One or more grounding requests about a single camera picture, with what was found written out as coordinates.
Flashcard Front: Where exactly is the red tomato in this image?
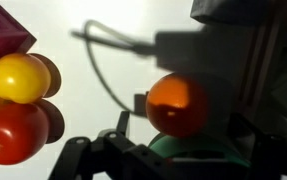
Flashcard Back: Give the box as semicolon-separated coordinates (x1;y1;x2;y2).
0;103;49;165

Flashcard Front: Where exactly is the orange ball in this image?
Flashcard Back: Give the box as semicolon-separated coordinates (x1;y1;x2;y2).
146;73;209;138

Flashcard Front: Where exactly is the green plastic bowl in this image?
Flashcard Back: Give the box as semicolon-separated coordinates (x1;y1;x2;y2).
148;133;250;167

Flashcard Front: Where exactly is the pink cube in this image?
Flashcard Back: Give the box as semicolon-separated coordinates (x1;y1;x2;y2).
0;5;36;58

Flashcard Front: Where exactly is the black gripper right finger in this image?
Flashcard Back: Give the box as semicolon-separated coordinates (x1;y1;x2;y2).
229;113;287;180

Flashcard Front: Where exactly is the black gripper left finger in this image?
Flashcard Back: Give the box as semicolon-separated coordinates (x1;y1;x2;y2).
48;110;171;180

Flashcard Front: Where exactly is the yellow ball near cube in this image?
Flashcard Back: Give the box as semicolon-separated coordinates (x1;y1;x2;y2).
0;53;51;104

